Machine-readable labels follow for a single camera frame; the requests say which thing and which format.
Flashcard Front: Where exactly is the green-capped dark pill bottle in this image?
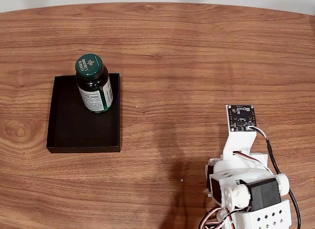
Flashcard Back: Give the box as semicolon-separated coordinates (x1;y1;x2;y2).
75;53;114;114

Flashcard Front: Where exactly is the black shallow open box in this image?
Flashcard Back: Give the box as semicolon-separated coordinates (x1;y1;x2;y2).
46;72;122;154

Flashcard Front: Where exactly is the red white black servo wire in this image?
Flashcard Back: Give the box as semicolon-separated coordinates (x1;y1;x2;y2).
198;206;233;229
232;151;261;164

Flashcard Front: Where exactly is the black camera cable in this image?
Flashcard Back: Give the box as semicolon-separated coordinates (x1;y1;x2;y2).
250;126;301;229

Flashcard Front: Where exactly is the black camera board white mount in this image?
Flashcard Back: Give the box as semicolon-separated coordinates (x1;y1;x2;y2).
222;104;258;162

